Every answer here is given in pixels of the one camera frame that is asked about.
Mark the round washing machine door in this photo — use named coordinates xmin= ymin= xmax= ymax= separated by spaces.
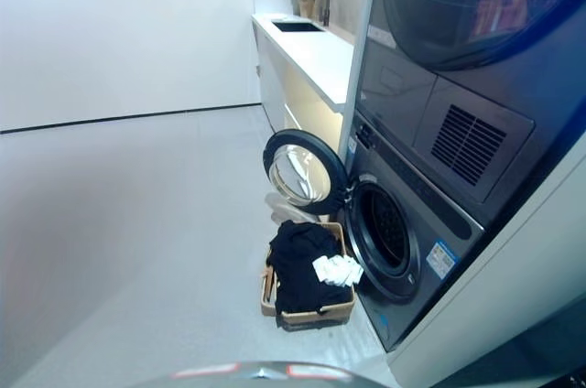
xmin=262 ymin=128 xmax=345 ymax=216

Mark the grey front-load washing machine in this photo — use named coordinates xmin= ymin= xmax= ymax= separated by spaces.
xmin=343 ymin=109 xmax=486 ymax=353

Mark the tan woven laundry basket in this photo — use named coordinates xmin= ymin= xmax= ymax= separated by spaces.
xmin=260 ymin=221 xmax=358 ymax=328

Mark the black garment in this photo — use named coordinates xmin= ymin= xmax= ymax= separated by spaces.
xmin=266 ymin=219 xmax=351 ymax=316

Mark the white counter cabinet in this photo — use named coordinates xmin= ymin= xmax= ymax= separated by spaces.
xmin=251 ymin=13 xmax=357 ymax=160

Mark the white patterned cloth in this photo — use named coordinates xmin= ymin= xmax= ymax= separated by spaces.
xmin=311 ymin=254 xmax=364 ymax=288

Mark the black countertop sink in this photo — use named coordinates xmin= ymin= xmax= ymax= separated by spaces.
xmin=271 ymin=20 xmax=326 ymax=34

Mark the energy label sticker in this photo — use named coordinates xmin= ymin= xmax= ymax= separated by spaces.
xmin=426 ymin=240 xmax=461 ymax=279

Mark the dark stacked dryer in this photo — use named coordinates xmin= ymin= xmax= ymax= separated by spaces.
xmin=355 ymin=0 xmax=586 ymax=206

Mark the robot torso top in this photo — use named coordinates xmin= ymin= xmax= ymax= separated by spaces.
xmin=171 ymin=360 xmax=367 ymax=388

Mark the white cabinet frame panel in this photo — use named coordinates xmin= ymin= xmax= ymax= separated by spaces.
xmin=386 ymin=131 xmax=586 ymax=388

